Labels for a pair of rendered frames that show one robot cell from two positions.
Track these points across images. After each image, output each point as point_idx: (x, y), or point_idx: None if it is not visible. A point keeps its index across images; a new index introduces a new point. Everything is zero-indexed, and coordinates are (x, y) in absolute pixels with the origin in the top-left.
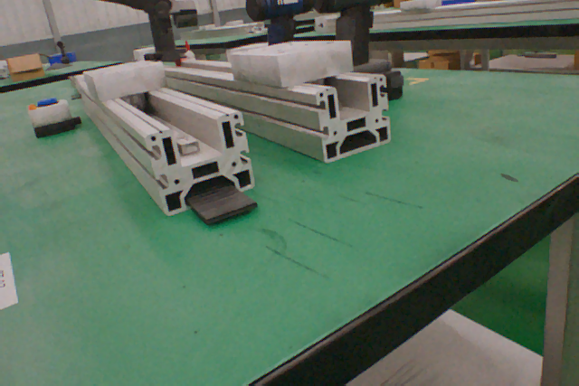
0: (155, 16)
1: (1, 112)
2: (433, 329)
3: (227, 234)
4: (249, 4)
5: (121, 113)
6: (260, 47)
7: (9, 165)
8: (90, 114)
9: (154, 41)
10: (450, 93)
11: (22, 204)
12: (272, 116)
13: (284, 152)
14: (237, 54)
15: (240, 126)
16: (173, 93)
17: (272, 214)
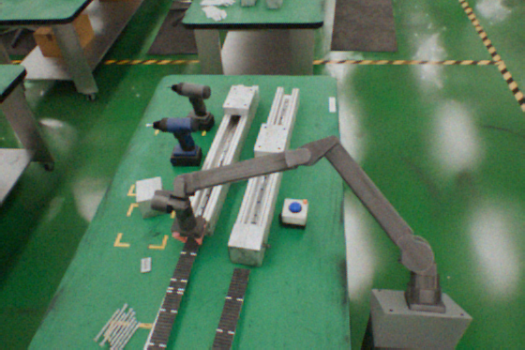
0: (194, 193)
1: None
2: None
3: None
4: (196, 125)
5: (292, 110)
6: (235, 107)
7: (325, 173)
8: (273, 212)
9: (195, 217)
10: (185, 110)
11: (324, 131)
12: (253, 109)
13: (258, 111)
14: (249, 103)
15: (247, 132)
16: (270, 117)
17: (284, 93)
